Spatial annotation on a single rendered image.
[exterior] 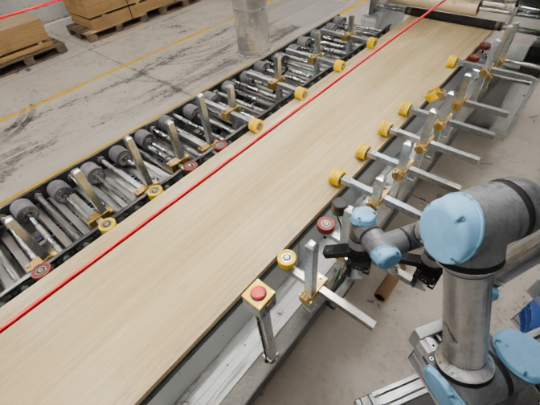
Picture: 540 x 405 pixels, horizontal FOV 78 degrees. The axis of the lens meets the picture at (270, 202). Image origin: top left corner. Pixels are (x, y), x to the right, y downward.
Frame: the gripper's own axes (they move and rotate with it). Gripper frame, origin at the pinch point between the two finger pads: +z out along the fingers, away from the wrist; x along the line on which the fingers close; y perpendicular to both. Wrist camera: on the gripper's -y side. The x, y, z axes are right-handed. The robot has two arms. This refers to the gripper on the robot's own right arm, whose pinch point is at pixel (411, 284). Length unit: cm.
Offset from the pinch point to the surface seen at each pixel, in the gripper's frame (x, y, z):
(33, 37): 75, -619, 49
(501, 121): 250, -12, 64
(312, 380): -35, -21, 83
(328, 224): 0.0, -41.0, -7.5
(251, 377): -65, -30, 13
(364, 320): -25.8, -7.2, -1.4
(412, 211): 23.7, -14.1, -13.3
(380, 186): 19.2, -28.8, -23.7
